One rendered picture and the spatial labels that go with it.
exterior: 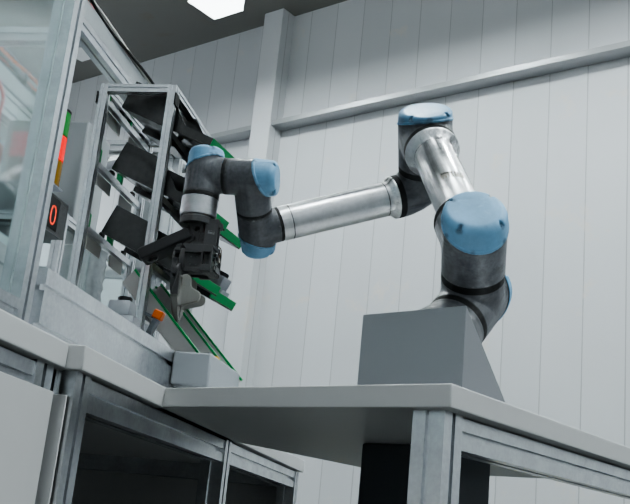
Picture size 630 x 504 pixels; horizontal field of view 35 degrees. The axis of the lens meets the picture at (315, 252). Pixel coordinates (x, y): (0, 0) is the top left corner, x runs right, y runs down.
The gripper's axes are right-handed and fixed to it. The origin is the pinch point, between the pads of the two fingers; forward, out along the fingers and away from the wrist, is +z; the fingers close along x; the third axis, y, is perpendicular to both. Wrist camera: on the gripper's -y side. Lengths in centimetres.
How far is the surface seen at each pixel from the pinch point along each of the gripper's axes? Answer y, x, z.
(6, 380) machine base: 13, -88, 27
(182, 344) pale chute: -4.3, 20.5, 2.0
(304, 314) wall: -148, 874, -200
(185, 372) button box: 9.9, -19.0, 14.3
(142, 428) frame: 14, -48, 27
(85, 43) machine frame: -65, 73, -99
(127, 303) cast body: -9.2, -2.2, -1.3
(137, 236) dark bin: -19.2, 22.8, -22.8
